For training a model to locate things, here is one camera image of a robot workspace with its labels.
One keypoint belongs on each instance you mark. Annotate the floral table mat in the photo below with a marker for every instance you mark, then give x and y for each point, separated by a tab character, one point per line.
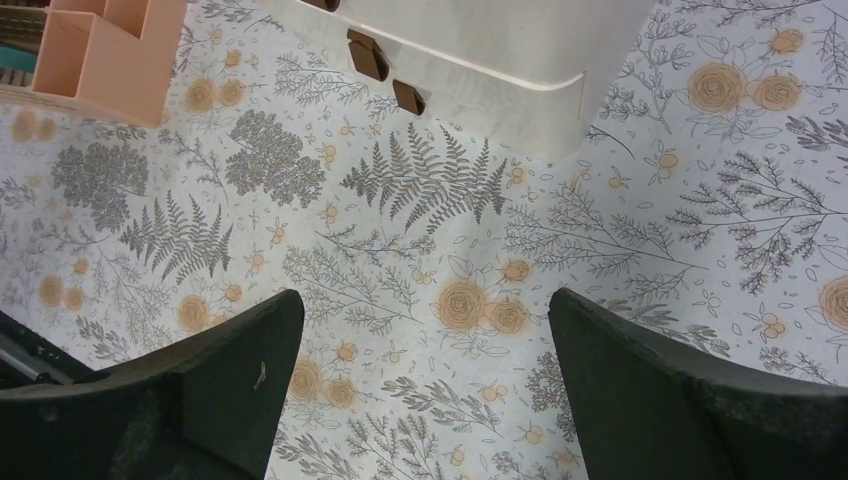
707	201

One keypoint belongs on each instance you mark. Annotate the peach plastic file organizer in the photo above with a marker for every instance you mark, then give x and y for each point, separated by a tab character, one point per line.
108	60

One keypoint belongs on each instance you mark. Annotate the white three-drawer cabinet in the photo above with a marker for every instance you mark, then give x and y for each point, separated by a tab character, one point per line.
529	75

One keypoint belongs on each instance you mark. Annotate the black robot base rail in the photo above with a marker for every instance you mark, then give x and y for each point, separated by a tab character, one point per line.
28	359

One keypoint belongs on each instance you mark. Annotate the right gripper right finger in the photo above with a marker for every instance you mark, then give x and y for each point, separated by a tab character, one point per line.
648	407

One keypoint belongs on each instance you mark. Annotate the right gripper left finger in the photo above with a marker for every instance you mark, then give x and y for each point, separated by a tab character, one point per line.
205	407

